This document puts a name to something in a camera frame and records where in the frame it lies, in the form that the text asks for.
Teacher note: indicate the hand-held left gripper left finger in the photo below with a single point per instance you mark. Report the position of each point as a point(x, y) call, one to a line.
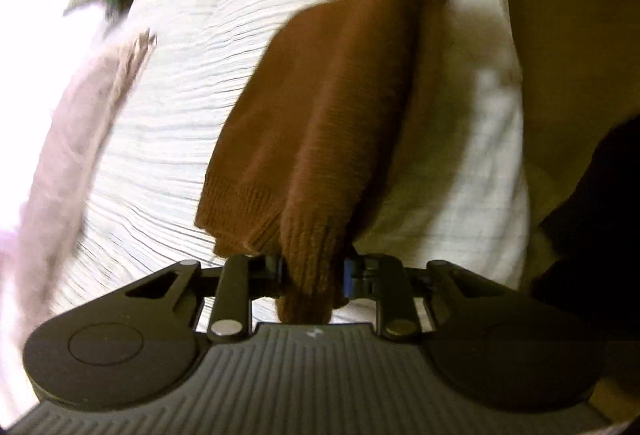
point(280, 272)

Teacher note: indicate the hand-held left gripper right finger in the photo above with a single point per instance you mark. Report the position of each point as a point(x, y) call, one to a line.
point(350, 277)

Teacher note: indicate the brown knitted sweater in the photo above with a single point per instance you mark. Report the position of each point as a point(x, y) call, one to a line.
point(325, 115)

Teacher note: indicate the striped grey bed sheet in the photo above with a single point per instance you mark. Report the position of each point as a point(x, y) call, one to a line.
point(200, 90)

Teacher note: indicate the person's dark clothing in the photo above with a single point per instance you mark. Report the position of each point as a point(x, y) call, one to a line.
point(595, 235)

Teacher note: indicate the mauve crumpled cloth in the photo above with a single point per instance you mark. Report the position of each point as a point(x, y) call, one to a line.
point(75, 125)

